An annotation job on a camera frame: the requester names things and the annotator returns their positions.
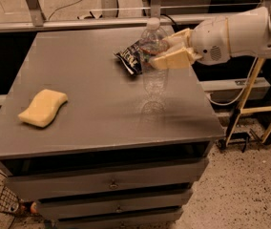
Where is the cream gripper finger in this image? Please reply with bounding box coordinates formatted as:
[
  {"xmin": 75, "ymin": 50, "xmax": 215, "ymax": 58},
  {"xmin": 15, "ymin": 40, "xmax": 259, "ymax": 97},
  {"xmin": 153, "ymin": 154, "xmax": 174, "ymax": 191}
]
[
  {"xmin": 165, "ymin": 28, "xmax": 193, "ymax": 47},
  {"xmin": 149, "ymin": 48, "xmax": 197, "ymax": 70}
]

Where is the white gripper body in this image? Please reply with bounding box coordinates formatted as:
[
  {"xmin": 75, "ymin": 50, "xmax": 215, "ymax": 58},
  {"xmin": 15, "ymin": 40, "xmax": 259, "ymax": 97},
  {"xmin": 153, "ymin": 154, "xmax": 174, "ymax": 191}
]
[{"xmin": 190, "ymin": 16, "xmax": 230, "ymax": 65}]

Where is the clear plastic water bottle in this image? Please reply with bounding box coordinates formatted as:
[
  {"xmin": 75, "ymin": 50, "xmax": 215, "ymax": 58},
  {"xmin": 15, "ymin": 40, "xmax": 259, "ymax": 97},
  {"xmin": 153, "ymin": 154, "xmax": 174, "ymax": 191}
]
[{"xmin": 139, "ymin": 18, "xmax": 169, "ymax": 97}]

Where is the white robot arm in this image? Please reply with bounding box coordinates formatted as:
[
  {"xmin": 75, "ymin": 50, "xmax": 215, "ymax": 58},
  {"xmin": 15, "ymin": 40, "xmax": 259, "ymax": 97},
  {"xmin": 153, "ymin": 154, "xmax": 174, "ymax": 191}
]
[{"xmin": 149, "ymin": 4, "xmax": 271, "ymax": 70}]

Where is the yellow sponge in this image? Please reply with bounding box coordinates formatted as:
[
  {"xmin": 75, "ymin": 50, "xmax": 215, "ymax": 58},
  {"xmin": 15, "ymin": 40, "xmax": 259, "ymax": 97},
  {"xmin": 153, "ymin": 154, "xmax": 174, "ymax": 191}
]
[{"xmin": 18, "ymin": 89, "xmax": 68, "ymax": 128}]

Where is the dark blue chip bag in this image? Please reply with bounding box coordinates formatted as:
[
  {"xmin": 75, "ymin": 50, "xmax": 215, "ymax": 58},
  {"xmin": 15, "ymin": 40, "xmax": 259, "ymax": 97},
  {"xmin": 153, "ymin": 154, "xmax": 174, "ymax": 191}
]
[{"xmin": 115, "ymin": 41, "xmax": 142, "ymax": 75}]

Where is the yellow folding stand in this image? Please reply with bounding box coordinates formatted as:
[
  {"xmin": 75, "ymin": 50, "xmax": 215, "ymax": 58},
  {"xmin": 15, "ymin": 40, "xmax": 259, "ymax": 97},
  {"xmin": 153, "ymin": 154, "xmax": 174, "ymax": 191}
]
[{"xmin": 219, "ymin": 58, "xmax": 271, "ymax": 151}]

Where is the grey drawer cabinet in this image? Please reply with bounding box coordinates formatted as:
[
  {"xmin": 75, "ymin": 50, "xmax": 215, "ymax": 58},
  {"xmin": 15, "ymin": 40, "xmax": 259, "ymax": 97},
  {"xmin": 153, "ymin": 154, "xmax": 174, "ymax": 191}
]
[{"xmin": 0, "ymin": 28, "xmax": 223, "ymax": 229}]

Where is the black cable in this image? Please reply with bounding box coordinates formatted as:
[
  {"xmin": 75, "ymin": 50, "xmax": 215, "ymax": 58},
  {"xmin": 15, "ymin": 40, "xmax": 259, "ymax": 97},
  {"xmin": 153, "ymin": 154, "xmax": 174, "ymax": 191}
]
[{"xmin": 160, "ymin": 13, "xmax": 181, "ymax": 32}]

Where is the white cable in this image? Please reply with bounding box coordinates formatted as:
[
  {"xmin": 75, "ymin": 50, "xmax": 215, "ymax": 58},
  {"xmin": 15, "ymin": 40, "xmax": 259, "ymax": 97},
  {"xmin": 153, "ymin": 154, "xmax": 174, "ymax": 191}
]
[{"xmin": 207, "ymin": 56, "xmax": 260, "ymax": 107}]

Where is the metal guard rail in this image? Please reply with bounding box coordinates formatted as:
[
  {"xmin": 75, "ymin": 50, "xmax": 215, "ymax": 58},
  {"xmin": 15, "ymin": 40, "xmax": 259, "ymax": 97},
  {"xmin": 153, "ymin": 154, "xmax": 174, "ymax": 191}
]
[{"xmin": 0, "ymin": 0, "xmax": 271, "ymax": 34}]

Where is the wire basket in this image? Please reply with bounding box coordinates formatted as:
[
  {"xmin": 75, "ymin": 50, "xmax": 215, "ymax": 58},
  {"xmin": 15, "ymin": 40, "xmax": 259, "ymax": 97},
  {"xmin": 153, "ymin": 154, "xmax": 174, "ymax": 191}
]
[{"xmin": 0, "ymin": 186, "xmax": 19, "ymax": 215}]

